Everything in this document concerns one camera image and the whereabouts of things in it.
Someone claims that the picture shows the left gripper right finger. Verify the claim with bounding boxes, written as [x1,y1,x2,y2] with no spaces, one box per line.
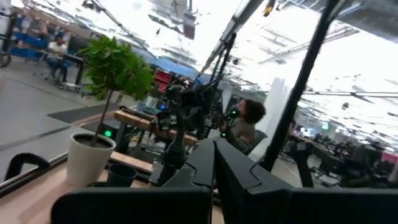
[213,136,295,224]

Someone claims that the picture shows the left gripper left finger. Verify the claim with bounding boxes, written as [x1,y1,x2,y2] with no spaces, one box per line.
[160,138,216,195]

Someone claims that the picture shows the dark cup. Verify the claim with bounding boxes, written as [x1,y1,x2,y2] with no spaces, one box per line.
[106,163,139,188]

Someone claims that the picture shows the person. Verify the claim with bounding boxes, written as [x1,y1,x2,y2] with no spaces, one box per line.
[45,33,70,83]
[220,98,267,154]

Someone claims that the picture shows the wooden workbench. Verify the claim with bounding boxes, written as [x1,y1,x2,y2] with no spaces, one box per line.
[113,109,200,147]

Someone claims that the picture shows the red storage bins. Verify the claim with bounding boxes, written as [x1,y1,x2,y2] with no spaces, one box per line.
[152,68,174,93]

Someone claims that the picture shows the black computer box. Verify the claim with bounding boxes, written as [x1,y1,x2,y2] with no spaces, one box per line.
[81,119,123,142]

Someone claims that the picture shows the white plant pot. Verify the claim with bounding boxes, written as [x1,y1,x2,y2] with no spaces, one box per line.
[65,133,117,188]

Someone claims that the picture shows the green leafy plant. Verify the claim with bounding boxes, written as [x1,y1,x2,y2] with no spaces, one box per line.
[76,34,155,147]

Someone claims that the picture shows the black frame post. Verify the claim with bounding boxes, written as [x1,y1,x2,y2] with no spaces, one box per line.
[259,0,341,172]

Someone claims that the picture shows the black table edge rail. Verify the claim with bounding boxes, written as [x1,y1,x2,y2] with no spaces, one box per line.
[0,151,70,197]

